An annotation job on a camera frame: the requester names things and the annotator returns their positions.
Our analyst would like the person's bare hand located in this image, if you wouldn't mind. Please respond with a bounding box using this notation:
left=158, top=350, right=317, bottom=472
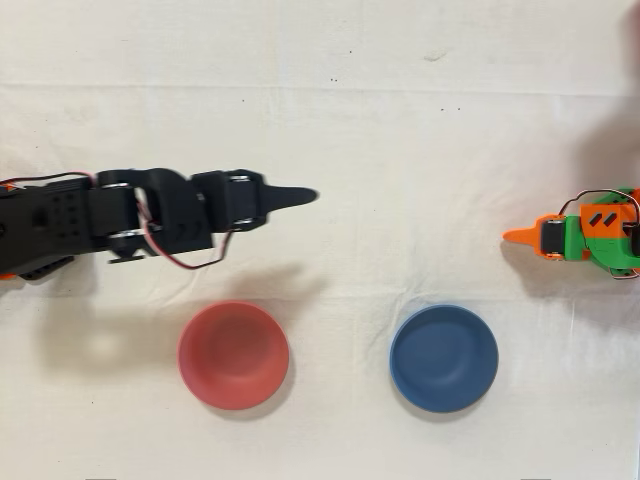
left=618, top=0, right=640, bottom=86

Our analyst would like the blue bowl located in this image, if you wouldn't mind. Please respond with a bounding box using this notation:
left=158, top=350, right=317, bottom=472
left=388, top=303, right=500, bottom=414

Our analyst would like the white tablecloth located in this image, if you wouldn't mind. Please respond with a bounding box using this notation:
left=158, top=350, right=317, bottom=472
left=0, top=0, right=640, bottom=480

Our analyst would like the black arm servo cable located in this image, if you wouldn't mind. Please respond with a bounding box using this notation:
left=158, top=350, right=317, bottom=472
left=133, top=188, right=237, bottom=272

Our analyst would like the orange arm servo cable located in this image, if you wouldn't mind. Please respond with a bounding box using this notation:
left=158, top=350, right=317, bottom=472
left=556, top=188, right=640, bottom=236

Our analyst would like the pink bowl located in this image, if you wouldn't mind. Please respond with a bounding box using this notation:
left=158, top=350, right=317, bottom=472
left=177, top=298, right=291, bottom=411

